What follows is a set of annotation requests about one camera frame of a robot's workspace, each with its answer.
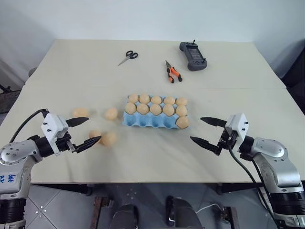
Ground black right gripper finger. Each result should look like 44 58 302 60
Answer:
200 116 227 128
190 136 221 156

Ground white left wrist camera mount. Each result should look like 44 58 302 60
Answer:
41 113 69 157

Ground blue egg tray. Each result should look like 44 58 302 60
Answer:
122 94 190 131

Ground orange black pliers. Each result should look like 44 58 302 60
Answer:
164 60 184 84

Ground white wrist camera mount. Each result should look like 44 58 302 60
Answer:
41 113 69 157
224 113 250 153

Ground rusty brown metal bar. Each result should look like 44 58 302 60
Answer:
222 206 239 229
92 196 110 229

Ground black handled scissors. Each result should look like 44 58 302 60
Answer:
117 50 139 67

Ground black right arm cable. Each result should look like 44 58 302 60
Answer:
227 145 280 229

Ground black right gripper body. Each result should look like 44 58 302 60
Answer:
217 128 239 150

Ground dark rounded shape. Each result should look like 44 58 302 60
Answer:
165 195 203 229
112 204 140 229

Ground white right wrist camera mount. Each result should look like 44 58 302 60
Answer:
224 113 250 153

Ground black table frame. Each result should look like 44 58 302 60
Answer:
64 182 264 197

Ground dark metal stand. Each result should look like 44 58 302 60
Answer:
0 83 13 114

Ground dark grey handheld controller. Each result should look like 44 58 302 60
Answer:
179 39 208 72

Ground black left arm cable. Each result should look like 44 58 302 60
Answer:
9 108 50 144

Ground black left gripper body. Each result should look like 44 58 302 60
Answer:
56 132 77 154

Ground white floor cable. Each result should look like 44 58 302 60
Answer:
195 202 224 214

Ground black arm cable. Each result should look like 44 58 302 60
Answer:
9 108 50 144
227 145 280 229

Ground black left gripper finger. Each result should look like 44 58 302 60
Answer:
75 135 103 154
65 116 90 127

